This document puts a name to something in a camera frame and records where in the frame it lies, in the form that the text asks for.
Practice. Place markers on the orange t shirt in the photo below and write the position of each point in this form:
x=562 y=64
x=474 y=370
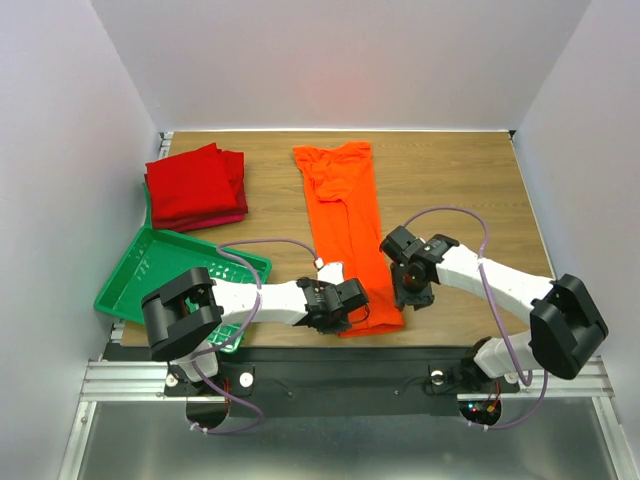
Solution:
x=341 y=197

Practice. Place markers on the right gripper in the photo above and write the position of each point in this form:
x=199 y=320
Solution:
x=412 y=292

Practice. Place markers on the aluminium frame rail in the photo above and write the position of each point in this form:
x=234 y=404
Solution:
x=552 y=429

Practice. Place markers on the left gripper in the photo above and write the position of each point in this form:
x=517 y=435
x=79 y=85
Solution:
x=338 y=327

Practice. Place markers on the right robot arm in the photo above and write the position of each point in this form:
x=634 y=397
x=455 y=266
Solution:
x=565 y=325

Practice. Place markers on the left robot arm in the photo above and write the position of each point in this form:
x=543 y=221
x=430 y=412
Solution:
x=180 y=315

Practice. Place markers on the folded dark red t shirt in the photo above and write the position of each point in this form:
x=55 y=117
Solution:
x=185 y=201

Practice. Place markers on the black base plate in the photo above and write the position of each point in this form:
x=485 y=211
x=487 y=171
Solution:
x=310 y=382

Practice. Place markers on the green plastic tray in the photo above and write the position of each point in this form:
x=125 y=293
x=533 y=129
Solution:
x=153 y=258

